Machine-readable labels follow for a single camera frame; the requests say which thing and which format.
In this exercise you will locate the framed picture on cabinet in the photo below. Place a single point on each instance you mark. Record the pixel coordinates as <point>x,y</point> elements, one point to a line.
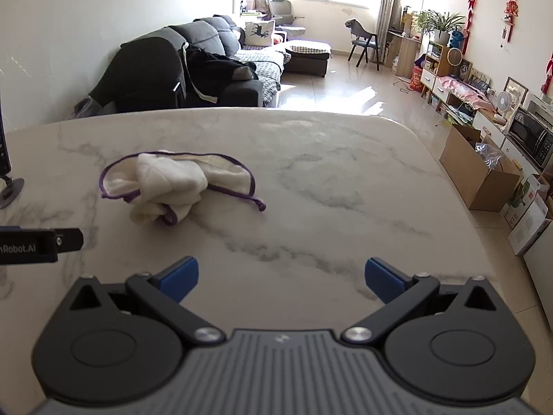
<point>515,90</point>

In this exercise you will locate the blue plush toy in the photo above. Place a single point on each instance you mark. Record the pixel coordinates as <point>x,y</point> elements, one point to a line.
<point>457,38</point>

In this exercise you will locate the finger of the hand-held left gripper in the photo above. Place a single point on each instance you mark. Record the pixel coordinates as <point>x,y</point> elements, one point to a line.
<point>69,240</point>

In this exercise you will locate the white desk fan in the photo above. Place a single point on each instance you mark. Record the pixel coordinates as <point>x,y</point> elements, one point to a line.
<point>502,103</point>

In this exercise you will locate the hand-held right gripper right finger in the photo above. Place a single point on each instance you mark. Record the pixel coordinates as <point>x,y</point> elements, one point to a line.
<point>382,276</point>

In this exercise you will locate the pink cloth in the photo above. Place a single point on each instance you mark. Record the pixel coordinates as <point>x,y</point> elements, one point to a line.
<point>464,90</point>

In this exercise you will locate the red bag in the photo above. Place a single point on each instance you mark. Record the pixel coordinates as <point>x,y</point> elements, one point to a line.
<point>417,80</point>

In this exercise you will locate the grey recliner chair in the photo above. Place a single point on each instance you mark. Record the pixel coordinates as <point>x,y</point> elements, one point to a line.
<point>281,13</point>

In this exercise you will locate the wooden chair with grey seat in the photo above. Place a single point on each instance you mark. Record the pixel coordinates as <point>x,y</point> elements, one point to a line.
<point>365,36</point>

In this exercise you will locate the wooden desk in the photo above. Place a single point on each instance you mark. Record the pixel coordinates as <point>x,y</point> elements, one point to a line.
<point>404,52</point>

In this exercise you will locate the wooden shelf cabinet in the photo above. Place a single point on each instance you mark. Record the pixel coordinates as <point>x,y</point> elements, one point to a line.
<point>434,67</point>

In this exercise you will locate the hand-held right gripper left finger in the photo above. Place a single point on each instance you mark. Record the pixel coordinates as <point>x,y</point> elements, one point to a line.
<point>181,274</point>

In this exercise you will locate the cardboard box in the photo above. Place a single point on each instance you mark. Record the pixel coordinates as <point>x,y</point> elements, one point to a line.
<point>471,177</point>

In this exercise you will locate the dark grey sofa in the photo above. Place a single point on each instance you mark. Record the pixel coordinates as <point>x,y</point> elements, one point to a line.
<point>216,34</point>

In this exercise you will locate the white low cabinet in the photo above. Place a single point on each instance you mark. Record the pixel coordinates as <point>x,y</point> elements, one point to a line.
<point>484,116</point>

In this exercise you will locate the black draped cloth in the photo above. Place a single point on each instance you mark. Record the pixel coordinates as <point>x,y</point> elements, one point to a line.
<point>142,69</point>

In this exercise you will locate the black microwave oven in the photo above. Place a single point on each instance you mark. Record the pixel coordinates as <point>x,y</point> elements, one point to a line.
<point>529,136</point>

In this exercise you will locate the potted green plant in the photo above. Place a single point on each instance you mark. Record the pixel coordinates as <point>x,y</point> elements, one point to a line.
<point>440,24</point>

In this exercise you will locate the clear plastic bag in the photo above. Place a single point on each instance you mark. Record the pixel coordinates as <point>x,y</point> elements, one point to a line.
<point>86,107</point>

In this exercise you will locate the white deer print pillow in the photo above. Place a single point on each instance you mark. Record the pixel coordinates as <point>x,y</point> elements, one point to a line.
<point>259,33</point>

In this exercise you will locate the white towel with purple trim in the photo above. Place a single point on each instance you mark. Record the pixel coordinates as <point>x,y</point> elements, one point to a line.
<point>168,181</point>

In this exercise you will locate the white printer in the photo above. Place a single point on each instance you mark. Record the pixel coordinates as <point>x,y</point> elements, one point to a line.
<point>541,104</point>

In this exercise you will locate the white product box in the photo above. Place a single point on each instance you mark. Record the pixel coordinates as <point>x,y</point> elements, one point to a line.
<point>529,220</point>

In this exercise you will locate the checkered sofa throw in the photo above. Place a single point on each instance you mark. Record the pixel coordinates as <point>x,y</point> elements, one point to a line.
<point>265,67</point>

